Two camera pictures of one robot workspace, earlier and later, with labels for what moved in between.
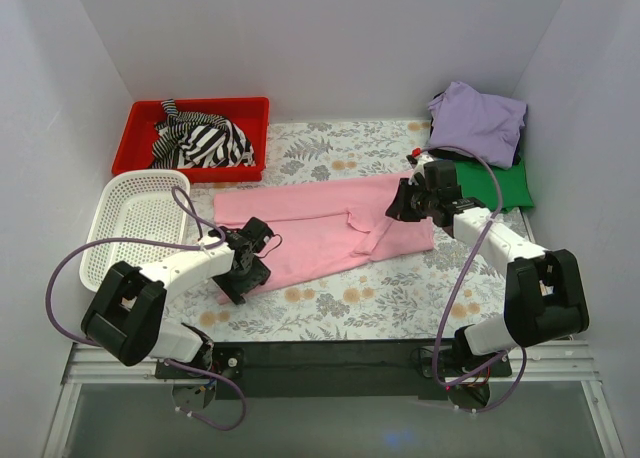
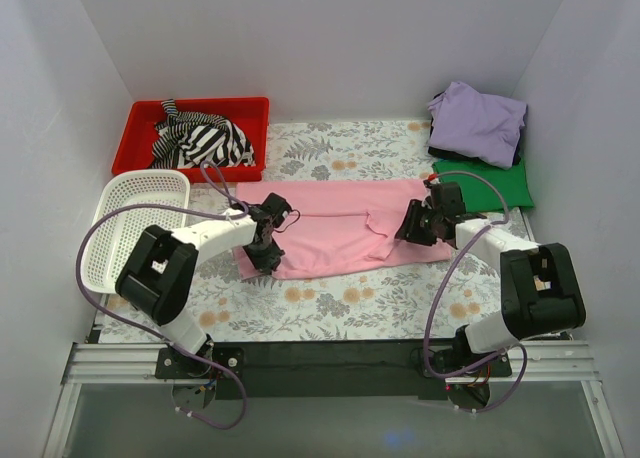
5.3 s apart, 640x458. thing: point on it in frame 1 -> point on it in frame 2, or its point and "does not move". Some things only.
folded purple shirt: (487, 125) does not move
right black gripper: (406, 204) -> (417, 223)
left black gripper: (236, 286) -> (263, 254)
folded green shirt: (479, 185) does not move
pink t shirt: (323, 224) does not move
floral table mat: (435, 296) does not move
